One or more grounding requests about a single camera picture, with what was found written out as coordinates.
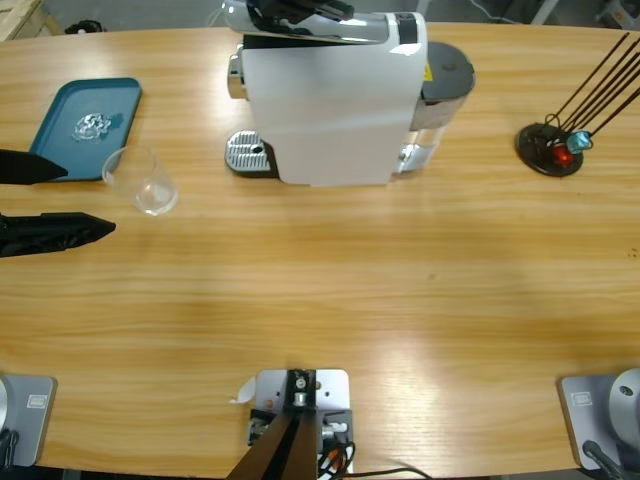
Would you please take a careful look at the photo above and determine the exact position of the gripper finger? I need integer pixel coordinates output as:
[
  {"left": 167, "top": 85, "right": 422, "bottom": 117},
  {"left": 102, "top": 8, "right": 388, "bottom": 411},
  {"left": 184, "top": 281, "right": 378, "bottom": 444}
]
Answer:
[
  {"left": 247, "top": 0, "right": 302, "bottom": 25},
  {"left": 0, "top": 148, "right": 70, "bottom": 187},
  {"left": 0, "top": 211, "right": 118, "bottom": 260},
  {"left": 299, "top": 0, "right": 355, "bottom": 21}
]

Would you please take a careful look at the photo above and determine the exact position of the chrome coffee machine lever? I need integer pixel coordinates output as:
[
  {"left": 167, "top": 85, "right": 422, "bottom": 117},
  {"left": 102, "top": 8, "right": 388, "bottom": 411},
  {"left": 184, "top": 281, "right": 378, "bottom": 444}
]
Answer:
[{"left": 221, "top": 0, "right": 401, "bottom": 47}]

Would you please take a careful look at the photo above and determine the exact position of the clear glass cup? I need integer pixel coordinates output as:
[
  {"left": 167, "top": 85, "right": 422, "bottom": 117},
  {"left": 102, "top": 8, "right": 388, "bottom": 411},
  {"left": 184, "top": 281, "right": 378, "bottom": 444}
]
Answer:
[{"left": 102, "top": 145, "right": 180, "bottom": 216}]

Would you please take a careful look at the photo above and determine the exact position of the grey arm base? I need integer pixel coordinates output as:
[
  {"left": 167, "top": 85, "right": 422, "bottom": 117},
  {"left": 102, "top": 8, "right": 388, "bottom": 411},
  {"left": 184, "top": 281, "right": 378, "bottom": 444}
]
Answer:
[
  {"left": 0, "top": 373, "right": 58, "bottom": 467},
  {"left": 557, "top": 368, "right": 640, "bottom": 471}
]

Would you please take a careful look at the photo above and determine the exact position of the white capsule coffee machine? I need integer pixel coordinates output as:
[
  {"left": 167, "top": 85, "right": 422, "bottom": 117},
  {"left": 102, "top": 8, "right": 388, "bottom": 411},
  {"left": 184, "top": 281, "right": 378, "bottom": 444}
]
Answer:
[{"left": 223, "top": 9, "right": 430, "bottom": 189}]

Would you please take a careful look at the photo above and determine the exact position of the teal plastic tray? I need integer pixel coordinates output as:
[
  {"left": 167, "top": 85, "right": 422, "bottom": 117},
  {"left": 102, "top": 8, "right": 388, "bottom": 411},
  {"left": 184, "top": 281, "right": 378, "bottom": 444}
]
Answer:
[{"left": 28, "top": 77, "right": 144, "bottom": 182}]

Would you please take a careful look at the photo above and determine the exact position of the metal drip tray grate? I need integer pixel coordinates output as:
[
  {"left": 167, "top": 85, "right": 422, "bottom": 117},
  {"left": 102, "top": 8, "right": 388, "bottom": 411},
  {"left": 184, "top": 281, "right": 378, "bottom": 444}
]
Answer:
[{"left": 223, "top": 128, "right": 279, "bottom": 179}]

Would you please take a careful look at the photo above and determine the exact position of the black floor object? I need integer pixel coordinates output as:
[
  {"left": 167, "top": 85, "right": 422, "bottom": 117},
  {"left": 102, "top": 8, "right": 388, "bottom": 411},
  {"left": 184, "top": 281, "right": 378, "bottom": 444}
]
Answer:
[{"left": 64, "top": 19, "right": 109, "bottom": 36}]

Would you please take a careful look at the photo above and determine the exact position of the white tape scrap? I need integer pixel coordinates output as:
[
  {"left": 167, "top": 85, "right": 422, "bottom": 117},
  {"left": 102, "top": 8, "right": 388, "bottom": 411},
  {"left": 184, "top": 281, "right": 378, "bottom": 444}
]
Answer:
[{"left": 228, "top": 377, "right": 257, "bottom": 405}]

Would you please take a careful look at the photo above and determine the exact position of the black capsule holder with rods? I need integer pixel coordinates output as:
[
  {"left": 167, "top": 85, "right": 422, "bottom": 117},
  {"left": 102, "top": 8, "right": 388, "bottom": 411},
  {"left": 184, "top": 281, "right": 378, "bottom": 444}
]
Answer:
[{"left": 515, "top": 32, "right": 640, "bottom": 177}]

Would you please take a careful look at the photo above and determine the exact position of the white mounting block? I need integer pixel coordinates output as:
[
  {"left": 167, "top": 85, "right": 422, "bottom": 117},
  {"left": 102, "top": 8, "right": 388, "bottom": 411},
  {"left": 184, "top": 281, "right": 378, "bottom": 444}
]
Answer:
[{"left": 248, "top": 368, "right": 357, "bottom": 476}]

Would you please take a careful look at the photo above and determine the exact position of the white frame leg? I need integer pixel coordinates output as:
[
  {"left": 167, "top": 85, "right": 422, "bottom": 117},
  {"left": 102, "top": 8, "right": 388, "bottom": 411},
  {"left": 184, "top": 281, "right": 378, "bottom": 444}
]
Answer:
[{"left": 529, "top": 0, "right": 561, "bottom": 25}]

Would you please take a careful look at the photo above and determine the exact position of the black base cable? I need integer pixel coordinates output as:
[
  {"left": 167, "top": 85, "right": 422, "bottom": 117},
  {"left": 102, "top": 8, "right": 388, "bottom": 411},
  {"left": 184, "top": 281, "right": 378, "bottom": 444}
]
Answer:
[
  {"left": 0, "top": 428, "right": 20, "bottom": 467},
  {"left": 582, "top": 439, "right": 626, "bottom": 480}
]

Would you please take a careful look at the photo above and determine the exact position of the dark camera post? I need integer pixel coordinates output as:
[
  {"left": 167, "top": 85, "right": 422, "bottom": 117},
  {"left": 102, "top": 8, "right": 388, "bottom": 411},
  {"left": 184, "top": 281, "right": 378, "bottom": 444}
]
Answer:
[{"left": 224, "top": 368, "right": 321, "bottom": 480}]

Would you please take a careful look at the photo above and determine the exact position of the orange and white cable bundle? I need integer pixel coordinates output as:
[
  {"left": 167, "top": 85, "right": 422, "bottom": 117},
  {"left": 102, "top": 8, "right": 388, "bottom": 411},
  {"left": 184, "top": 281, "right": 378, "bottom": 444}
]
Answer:
[{"left": 317, "top": 439, "right": 357, "bottom": 476}]

